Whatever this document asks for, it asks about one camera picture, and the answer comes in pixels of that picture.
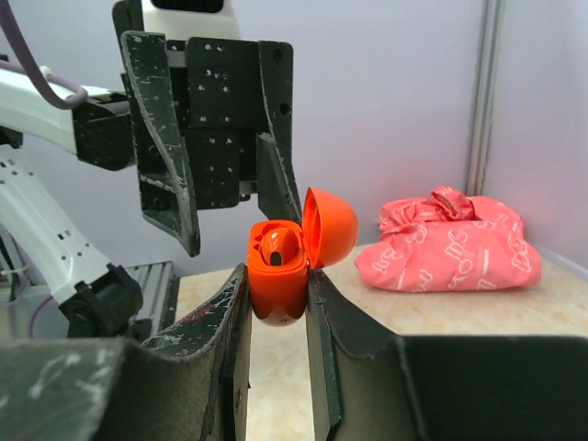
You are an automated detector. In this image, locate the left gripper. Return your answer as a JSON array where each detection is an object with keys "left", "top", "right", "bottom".
[{"left": 120, "top": 30, "right": 301, "bottom": 257}]

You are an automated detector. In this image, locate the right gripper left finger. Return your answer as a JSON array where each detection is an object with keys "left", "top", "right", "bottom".
[{"left": 1, "top": 265, "right": 252, "bottom": 440}]

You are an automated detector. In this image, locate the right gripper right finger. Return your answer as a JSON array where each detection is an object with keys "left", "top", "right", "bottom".
[{"left": 305, "top": 270, "right": 587, "bottom": 440}]

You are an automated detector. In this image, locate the orange earbud charging case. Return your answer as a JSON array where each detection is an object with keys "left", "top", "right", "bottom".
[{"left": 246, "top": 187, "right": 359, "bottom": 327}]

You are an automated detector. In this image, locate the orange earbud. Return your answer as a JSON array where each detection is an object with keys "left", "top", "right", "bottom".
[{"left": 259, "top": 227, "right": 299, "bottom": 266}]

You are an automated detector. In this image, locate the pink crumpled cloth bag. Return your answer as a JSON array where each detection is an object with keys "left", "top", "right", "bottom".
[{"left": 355, "top": 187, "right": 542, "bottom": 292}]

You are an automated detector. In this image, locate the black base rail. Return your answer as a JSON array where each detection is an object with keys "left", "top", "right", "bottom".
[{"left": 126, "top": 261, "right": 180, "bottom": 343}]

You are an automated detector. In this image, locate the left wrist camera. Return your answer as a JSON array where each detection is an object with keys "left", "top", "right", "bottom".
[{"left": 141, "top": 1, "right": 241, "bottom": 40}]

